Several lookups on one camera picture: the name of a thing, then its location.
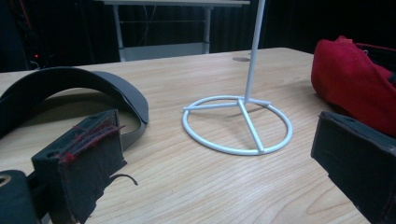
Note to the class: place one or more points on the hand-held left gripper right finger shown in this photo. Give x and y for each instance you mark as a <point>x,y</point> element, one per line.
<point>358,155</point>

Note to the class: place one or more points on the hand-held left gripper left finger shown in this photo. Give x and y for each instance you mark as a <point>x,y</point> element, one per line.
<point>77,161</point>

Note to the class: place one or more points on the red cap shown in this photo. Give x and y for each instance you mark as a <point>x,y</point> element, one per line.
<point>345,77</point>

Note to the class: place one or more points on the black cap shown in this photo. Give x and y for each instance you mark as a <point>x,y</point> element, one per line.
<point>62,79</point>

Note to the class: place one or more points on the white metal frame table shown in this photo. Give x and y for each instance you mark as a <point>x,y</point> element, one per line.
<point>162,51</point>

